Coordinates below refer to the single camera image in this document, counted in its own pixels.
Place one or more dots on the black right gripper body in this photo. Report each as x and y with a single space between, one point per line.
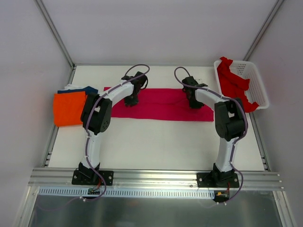
195 102

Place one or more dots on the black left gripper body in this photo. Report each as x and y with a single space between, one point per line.
130 100

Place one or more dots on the magenta t shirt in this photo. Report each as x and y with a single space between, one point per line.
165 104

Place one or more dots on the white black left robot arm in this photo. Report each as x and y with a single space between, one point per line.
96 117

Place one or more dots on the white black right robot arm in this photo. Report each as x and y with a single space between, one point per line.
230 124

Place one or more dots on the red t shirt in basket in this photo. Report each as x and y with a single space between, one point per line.
233 85

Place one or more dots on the navy blue folded t shirt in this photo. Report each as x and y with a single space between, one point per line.
87 90

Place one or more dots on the white perforated plastic basket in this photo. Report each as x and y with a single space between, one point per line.
248 70

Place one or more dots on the white folded t shirt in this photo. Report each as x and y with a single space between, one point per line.
72 87

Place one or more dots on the orange folded t shirt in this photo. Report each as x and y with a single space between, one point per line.
67 108

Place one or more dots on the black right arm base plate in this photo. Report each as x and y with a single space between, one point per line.
212 180

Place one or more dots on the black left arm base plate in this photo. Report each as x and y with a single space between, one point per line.
91 178

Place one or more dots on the aluminium front rail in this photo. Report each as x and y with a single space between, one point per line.
157 179

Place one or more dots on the white slotted cable duct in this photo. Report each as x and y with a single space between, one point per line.
128 193

